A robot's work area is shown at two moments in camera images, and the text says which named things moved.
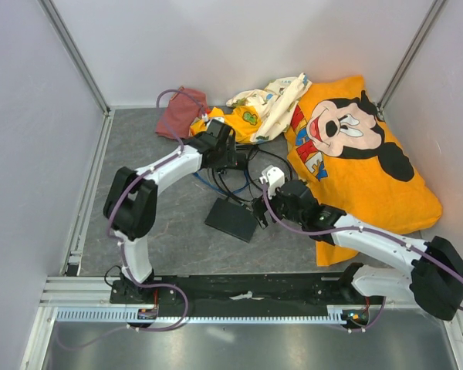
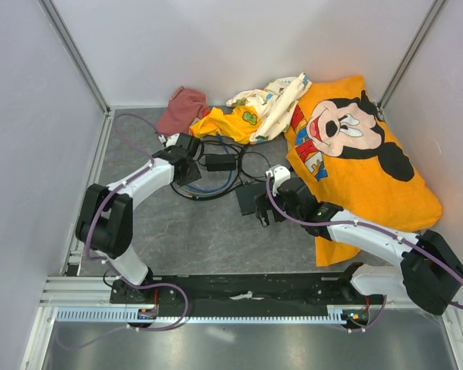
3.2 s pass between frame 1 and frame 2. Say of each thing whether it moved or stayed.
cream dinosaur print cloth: stayed
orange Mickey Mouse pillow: stayed
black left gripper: moved
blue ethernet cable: moved
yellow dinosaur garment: stayed
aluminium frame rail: stayed
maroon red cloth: stayed
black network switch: moved
